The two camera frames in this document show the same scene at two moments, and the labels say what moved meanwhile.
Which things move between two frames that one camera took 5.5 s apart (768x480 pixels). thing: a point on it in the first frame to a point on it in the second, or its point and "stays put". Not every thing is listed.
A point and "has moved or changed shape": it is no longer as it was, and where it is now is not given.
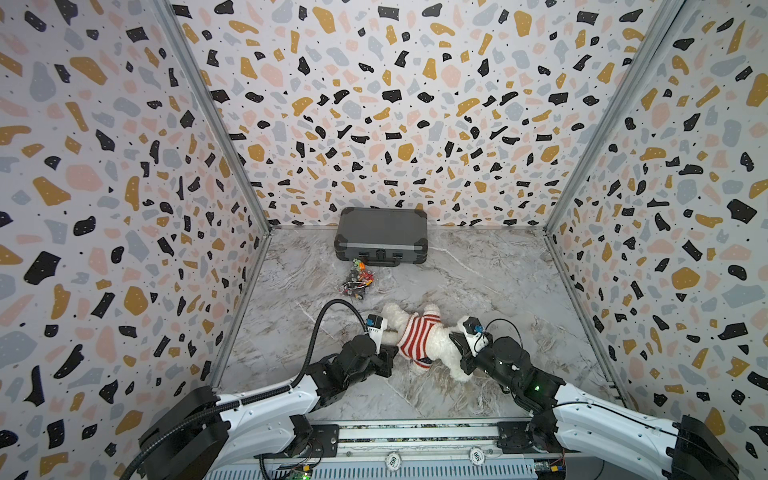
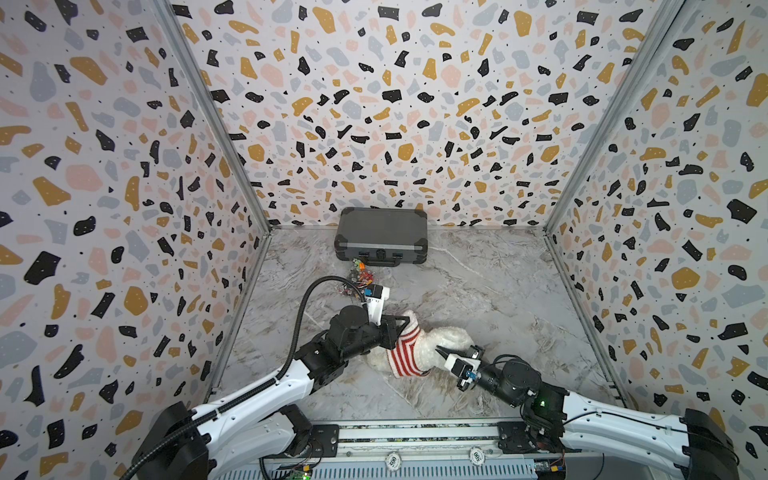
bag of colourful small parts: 359,277 stays put
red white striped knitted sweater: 412,342 has moved or changed shape
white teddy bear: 424,340 has moved or changed shape
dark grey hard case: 382,236 stays put
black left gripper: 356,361 to 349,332
